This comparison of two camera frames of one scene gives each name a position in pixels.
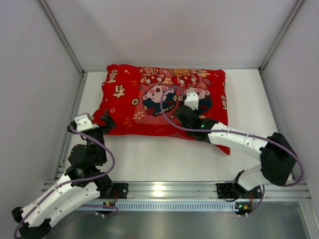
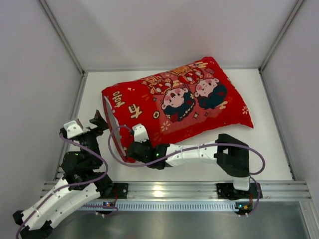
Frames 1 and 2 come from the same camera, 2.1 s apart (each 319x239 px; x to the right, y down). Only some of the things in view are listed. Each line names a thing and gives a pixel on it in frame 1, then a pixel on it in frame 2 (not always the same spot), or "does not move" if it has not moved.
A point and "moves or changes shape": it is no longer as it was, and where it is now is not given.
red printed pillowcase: x=143 y=100 moves or changes shape
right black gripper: x=186 y=112 to x=134 y=151
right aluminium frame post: x=280 y=33 does not move
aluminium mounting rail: x=275 y=190 does not move
